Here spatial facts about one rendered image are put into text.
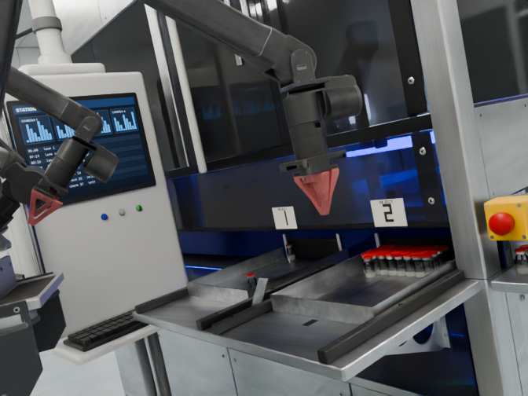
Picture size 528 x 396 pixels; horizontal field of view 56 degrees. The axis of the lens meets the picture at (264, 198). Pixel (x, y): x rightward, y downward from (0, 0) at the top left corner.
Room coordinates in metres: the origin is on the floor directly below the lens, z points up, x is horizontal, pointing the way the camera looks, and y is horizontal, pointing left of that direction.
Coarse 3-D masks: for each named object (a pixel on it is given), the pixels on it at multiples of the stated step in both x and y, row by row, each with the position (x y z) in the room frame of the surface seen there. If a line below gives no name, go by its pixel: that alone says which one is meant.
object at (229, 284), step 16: (256, 256) 1.42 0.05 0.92; (272, 256) 1.45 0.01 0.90; (336, 256) 1.25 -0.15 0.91; (224, 272) 1.34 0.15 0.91; (240, 272) 1.37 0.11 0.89; (256, 272) 1.37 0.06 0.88; (272, 272) 1.33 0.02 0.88; (288, 272) 1.29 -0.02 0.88; (304, 272) 1.18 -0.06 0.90; (192, 288) 1.25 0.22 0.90; (208, 288) 1.19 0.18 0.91; (224, 288) 1.13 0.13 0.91; (240, 288) 1.22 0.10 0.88
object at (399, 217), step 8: (376, 200) 1.09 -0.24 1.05; (384, 200) 1.07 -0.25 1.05; (392, 200) 1.05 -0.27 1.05; (400, 200) 1.04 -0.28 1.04; (376, 208) 1.09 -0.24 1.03; (384, 208) 1.07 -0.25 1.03; (392, 208) 1.06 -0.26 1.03; (400, 208) 1.04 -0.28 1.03; (376, 216) 1.09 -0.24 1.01; (392, 216) 1.06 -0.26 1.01; (400, 216) 1.04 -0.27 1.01; (376, 224) 1.09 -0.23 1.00; (384, 224) 1.08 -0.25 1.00; (392, 224) 1.06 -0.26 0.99; (400, 224) 1.05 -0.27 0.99
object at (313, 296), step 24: (336, 264) 1.14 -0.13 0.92; (360, 264) 1.18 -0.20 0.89; (288, 288) 1.03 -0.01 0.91; (312, 288) 1.07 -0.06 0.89; (336, 288) 1.06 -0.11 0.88; (360, 288) 1.02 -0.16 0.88; (384, 288) 0.99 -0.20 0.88; (408, 288) 0.87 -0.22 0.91; (288, 312) 0.96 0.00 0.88; (312, 312) 0.91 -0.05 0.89; (336, 312) 0.86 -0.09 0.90; (360, 312) 0.82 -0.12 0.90
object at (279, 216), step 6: (276, 210) 1.35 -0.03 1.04; (282, 210) 1.33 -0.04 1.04; (288, 210) 1.31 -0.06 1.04; (276, 216) 1.35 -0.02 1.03; (282, 216) 1.33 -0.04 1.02; (288, 216) 1.32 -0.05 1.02; (294, 216) 1.30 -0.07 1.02; (276, 222) 1.36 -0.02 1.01; (282, 222) 1.34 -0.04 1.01; (288, 222) 1.32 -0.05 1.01; (294, 222) 1.30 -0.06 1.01; (276, 228) 1.36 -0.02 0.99; (282, 228) 1.34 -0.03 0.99; (288, 228) 1.32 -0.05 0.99; (294, 228) 1.31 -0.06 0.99
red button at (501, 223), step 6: (492, 216) 0.86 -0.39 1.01; (498, 216) 0.85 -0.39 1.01; (504, 216) 0.84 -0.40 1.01; (510, 216) 0.85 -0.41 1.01; (492, 222) 0.86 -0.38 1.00; (498, 222) 0.85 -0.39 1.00; (504, 222) 0.84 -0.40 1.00; (510, 222) 0.84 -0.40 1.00; (492, 228) 0.86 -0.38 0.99; (498, 228) 0.85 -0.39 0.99; (504, 228) 0.84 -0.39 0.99; (510, 228) 0.84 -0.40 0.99; (498, 234) 0.85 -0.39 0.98; (504, 234) 0.85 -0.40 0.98
